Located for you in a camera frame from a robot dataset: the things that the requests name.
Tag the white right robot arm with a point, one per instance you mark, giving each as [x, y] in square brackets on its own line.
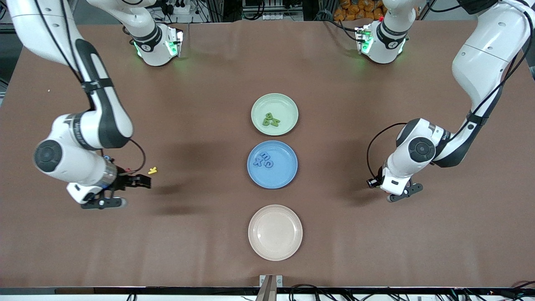
[71, 163]

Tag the pale pink plate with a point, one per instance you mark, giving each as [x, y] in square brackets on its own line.
[275, 232]

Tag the blue foam letter m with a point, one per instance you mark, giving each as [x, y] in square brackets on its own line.
[264, 156]

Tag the orange plastic bags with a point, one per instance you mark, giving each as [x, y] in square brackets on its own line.
[355, 10]

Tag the green foam letter N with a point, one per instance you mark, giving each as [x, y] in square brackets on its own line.
[276, 123]

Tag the blue foam letter x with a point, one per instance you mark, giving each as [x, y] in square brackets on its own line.
[258, 163]

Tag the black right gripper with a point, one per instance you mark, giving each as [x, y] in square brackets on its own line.
[124, 180]

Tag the white power strip with plugs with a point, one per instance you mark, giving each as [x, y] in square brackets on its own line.
[184, 19]

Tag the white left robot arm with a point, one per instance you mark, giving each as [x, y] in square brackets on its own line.
[401, 165]

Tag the brown paper table cover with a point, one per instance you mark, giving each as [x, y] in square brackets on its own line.
[209, 251]

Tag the blue foam letter c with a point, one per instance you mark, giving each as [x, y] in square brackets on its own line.
[266, 164]

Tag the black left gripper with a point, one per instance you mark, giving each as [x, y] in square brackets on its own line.
[371, 182]

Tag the pale green plate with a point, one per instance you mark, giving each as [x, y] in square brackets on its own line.
[286, 106]

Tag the yellow foam letter K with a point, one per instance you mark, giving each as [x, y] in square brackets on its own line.
[152, 170]

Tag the blue plate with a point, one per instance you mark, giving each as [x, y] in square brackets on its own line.
[282, 173]

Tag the grey metal mount bracket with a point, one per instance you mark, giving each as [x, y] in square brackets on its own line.
[267, 288]

